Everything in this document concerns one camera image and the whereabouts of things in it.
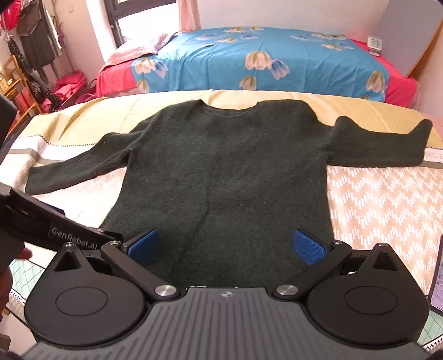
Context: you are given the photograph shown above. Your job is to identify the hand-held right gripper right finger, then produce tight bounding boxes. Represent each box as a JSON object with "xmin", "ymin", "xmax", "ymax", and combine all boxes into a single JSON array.
[{"xmin": 273, "ymin": 228, "xmax": 400, "ymax": 300}]

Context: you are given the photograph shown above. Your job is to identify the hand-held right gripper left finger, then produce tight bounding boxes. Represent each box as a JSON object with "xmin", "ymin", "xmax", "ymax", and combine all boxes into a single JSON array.
[{"xmin": 52, "ymin": 228, "xmax": 182, "ymax": 300}]

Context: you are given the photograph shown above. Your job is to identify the dark green knit sweater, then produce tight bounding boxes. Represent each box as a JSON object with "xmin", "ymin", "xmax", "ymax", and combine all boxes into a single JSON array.
[{"xmin": 25, "ymin": 99, "xmax": 434, "ymax": 289}]

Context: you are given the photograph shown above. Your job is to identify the pile of red clothes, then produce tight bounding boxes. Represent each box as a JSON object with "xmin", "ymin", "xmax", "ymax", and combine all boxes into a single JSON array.
[{"xmin": 51, "ymin": 70, "xmax": 90, "ymax": 105}]

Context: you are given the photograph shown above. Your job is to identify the hanging dark clothes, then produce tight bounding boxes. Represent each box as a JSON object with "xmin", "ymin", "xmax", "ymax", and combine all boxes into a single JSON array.
[{"xmin": 15, "ymin": 0, "xmax": 62, "ymax": 81}]

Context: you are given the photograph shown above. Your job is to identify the person's left hand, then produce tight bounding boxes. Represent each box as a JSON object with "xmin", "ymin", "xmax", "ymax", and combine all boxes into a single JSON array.
[{"xmin": 0, "ymin": 247, "xmax": 34, "ymax": 312}]

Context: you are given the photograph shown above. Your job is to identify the green grid mat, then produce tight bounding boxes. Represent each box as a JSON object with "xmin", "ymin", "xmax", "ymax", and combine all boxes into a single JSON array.
[{"xmin": 0, "ymin": 257, "xmax": 47, "ymax": 348}]

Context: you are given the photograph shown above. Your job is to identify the yellow beige printed cloth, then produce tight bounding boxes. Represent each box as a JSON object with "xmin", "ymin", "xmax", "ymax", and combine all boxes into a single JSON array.
[{"xmin": 0, "ymin": 89, "xmax": 443, "ymax": 314}]

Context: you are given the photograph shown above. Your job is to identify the smartphone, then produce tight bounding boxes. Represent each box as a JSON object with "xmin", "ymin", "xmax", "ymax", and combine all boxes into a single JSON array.
[{"xmin": 428, "ymin": 234, "xmax": 443, "ymax": 318}]

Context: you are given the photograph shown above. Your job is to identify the wooden shelf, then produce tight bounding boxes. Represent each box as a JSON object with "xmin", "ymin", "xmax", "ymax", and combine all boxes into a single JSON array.
[{"xmin": 0, "ymin": 55, "xmax": 46, "ymax": 116}]

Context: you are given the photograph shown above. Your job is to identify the pink pillow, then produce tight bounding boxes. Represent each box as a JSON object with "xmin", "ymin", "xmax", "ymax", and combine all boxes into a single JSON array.
[{"xmin": 104, "ymin": 32, "xmax": 178, "ymax": 69}]

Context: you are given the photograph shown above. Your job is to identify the blue floral blanket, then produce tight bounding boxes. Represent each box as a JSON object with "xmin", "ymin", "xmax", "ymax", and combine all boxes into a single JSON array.
[{"xmin": 133, "ymin": 26, "xmax": 390, "ymax": 102}]

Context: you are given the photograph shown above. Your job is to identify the white digital clock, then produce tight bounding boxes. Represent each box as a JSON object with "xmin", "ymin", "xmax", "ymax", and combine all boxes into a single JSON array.
[{"xmin": 366, "ymin": 35, "xmax": 383, "ymax": 56}]

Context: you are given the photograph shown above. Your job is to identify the grey board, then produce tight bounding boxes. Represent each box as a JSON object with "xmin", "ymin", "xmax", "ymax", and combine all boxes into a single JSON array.
[{"xmin": 374, "ymin": 0, "xmax": 443, "ymax": 79}]

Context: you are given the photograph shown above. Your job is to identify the pink curtain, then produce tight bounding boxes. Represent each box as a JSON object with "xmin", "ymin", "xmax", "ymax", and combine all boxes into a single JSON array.
[{"xmin": 178, "ymin": 0, "xmax": 202, "ymax": 32}]

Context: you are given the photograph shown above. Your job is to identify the dark window frame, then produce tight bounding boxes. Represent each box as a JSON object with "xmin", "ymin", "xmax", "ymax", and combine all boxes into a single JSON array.
[{"xmin": 103, "ymin": 0, "xmax": 181, "ymax": 48}]

